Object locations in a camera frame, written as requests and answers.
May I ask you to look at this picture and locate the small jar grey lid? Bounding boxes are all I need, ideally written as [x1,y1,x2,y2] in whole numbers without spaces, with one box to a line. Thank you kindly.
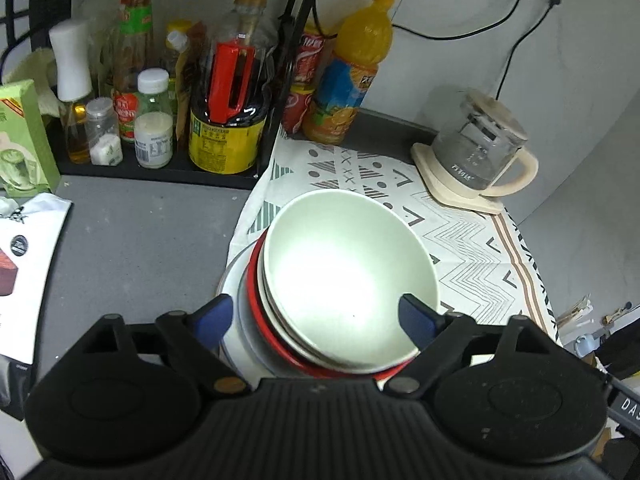
[85,96,124,167]

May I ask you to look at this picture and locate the white printed package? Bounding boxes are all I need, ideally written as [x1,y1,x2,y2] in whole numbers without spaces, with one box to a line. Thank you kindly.
[0,192,74,421]

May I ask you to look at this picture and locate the blue white plastic bottle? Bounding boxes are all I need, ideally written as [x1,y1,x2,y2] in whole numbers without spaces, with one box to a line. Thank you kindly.
[572,332,597,359]

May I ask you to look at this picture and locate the white bowl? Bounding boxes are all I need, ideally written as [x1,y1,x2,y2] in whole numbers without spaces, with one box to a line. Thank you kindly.
[256,260,416,368]

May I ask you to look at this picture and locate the paper chopstick wrappers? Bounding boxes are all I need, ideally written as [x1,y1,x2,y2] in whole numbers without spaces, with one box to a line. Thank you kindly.
[555,297,593,331]

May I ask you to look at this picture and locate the glass kettle cream lid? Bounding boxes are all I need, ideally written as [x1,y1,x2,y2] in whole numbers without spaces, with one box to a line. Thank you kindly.
[431,89,540,198]

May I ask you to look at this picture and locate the white-lid jar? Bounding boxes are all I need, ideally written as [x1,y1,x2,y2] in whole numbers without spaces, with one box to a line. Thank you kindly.
[134,67,175,169]

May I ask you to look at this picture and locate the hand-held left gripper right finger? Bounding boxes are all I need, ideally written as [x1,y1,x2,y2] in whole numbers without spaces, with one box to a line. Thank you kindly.
[384,293,547,399]

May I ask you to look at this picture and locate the large soy sauce jug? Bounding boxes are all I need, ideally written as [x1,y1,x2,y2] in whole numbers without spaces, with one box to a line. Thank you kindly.
[187,0,280,175]

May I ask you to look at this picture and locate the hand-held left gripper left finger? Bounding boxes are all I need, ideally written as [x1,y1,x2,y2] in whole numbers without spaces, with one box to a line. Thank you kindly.
[85,293,252,397]

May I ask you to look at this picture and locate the pale green bowl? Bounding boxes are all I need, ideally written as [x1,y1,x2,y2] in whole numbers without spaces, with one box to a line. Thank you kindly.
[262,190,441,373]

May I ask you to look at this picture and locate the patterned white table mat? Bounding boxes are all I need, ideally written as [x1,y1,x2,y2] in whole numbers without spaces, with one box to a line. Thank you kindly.
[227,125,563,346]

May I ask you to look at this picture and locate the black metal rack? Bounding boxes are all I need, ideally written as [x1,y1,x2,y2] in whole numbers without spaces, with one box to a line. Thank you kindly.
[47,0,331,191]

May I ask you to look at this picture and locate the red-rimmed white plate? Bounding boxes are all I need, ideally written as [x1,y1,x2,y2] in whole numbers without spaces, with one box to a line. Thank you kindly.
[245,240,421,381]

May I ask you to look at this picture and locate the yellow-cap bottle green label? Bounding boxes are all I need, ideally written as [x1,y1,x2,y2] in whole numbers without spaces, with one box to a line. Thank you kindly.
[112,0,156,143]

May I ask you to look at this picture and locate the cream kettle base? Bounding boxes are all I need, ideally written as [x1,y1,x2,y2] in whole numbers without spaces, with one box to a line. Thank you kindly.
[411,142,503,215]

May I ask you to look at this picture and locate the green carton box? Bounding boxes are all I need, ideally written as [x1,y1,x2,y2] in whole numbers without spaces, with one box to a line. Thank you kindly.
[0,79,62,198]

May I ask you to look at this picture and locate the white-cap oil bottle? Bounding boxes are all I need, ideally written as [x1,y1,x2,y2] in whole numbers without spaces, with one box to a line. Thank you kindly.
[48,19,96,165]

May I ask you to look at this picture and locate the clear bottle red cap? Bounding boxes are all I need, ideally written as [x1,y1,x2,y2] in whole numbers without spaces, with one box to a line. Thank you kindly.
[75,0,118,98]

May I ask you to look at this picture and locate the pale crumpled cloth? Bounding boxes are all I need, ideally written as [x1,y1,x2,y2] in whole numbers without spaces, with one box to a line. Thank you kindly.
[2,47,63,116]

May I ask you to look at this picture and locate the orange juice bottle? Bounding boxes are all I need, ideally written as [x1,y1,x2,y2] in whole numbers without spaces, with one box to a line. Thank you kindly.
[302,0,393,147]

